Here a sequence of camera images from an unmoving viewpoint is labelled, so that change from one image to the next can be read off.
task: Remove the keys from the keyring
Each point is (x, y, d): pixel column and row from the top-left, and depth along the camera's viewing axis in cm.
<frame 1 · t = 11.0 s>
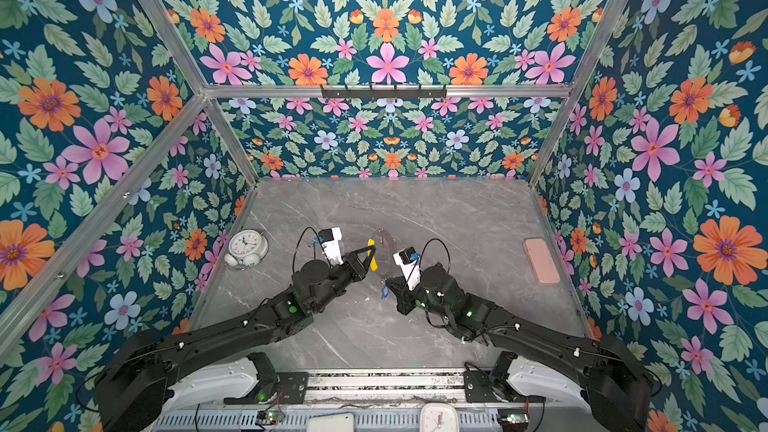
left hand: (380, 244, 71), fingers closed
right hand: (385, 281, 74), fingers closed
large grey perforated keyring: (385, 245, 81), point 19 cm above the table
white alarm clock: (247, 248, 97), point 4 cm above the table
pink rectangular case: (541, 261, 98), on the table

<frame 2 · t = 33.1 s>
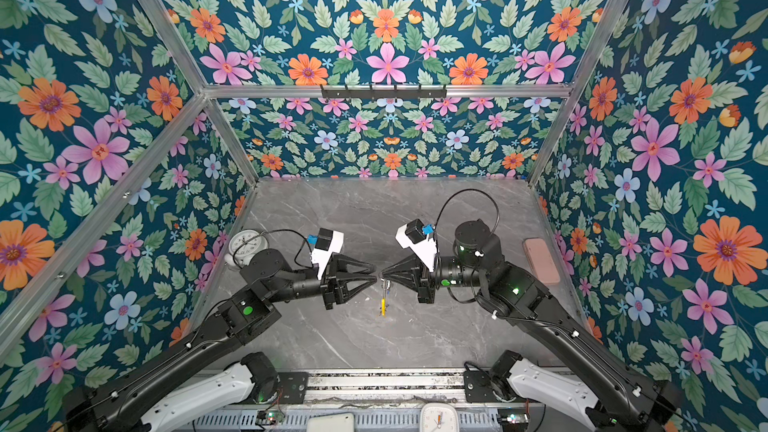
left hand: (372, 275, 55), fingers open
right hand: (386, 271, 57), fingers closed
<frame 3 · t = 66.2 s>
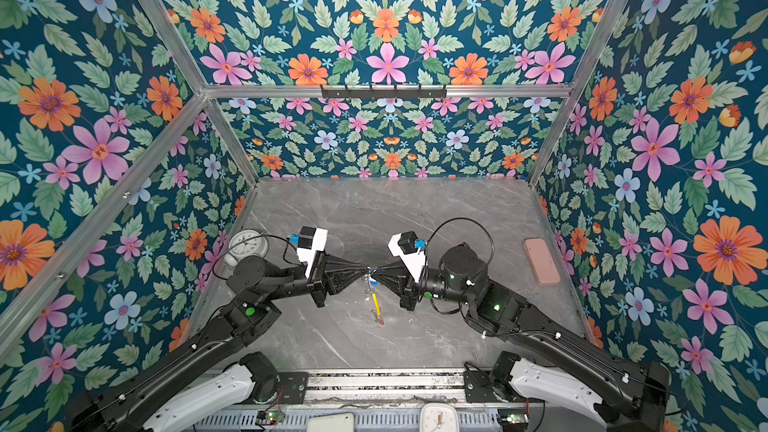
left hand: (362, 273, 53), fingers closed
right hand: (374, 271, 59), fingers closed
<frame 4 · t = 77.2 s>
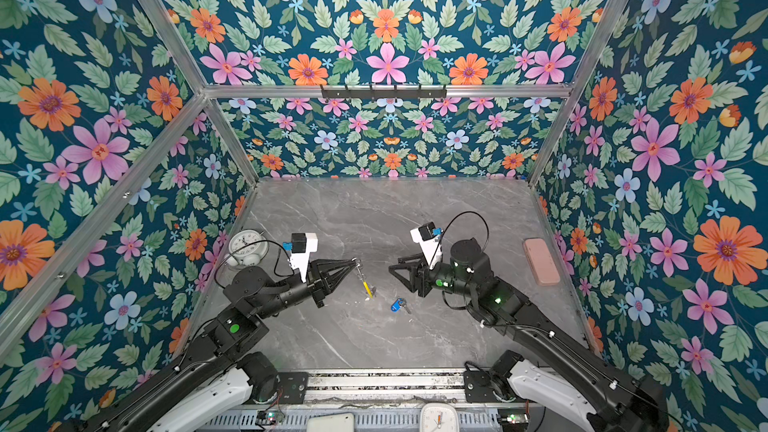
left hand: (352, 263, 59), fingers closed
right hand: (394, 264, 67), fingers open
key with blue tag: (398, 304, 90), on the table
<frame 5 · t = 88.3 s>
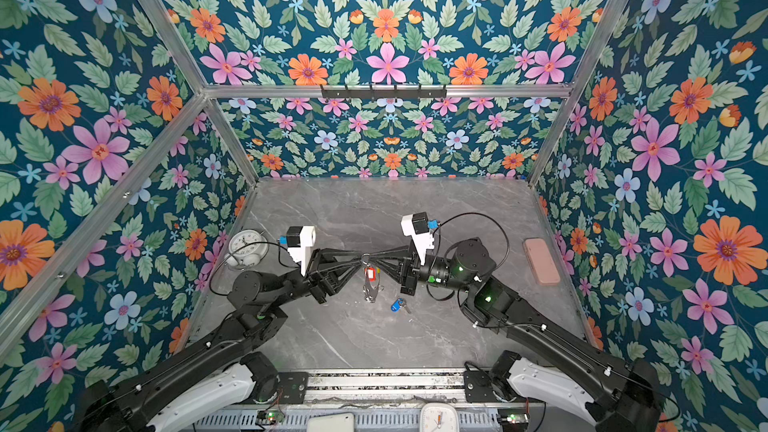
left hand: (356, 263, 53), fingers open
right hand: (372, 258, 56), fingers closed
